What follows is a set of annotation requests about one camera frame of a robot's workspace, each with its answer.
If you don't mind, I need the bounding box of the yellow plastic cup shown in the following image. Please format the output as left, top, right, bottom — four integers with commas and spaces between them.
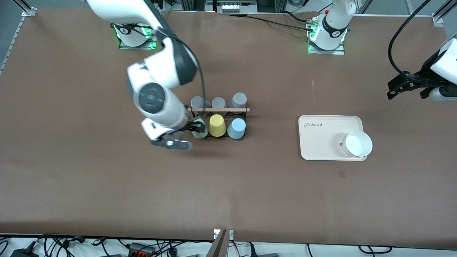
209, 114, 227, 137

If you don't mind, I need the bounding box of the short black table cable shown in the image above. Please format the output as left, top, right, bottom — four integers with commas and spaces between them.
284, 11, 312, 23

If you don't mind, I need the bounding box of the long black table cable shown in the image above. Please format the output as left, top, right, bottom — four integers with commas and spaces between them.
246, 15, 315, 31

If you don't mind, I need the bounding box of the white bowl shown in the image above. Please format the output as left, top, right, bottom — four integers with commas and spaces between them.
342, 131, 373, 158

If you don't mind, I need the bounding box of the black wire cup rack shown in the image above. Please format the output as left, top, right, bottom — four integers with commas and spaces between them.
188, 107, 250, 139

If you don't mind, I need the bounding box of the brown camera stand post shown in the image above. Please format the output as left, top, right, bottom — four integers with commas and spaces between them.
206, 229, 229, 257

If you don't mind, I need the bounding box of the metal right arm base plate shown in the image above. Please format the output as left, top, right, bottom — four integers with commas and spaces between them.
119, 10, 160, 50

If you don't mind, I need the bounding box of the pale green plastic cup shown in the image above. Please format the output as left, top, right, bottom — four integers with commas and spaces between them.
192, 119, 210, 139

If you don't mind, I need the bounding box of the black red connector box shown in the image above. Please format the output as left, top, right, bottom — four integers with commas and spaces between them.
127, 242, 156, 257

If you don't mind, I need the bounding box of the light blue plastic cup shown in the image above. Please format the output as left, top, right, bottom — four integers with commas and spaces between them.
227, 118, 247, 140

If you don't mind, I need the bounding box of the grey plastic cup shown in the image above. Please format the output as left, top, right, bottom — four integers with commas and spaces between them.
228, 92, 248, 114
190, 96, 212, 117
212, 97, 228, 115

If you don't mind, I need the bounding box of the black floor cable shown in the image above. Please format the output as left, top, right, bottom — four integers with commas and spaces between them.
358, 245, 394, 255
37, 233, 87, 251

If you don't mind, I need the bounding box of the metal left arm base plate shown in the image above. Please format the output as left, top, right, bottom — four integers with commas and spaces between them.
308, 17, 346, 55

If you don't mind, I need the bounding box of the black power adapter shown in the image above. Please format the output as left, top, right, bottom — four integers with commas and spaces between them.
10, 248, 40, 257

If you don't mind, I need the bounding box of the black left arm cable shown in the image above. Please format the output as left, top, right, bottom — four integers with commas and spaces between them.
388, 0, 433, 78

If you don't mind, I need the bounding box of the cream plastic tray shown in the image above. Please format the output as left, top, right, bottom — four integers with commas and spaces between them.
298, 115, 368, 161

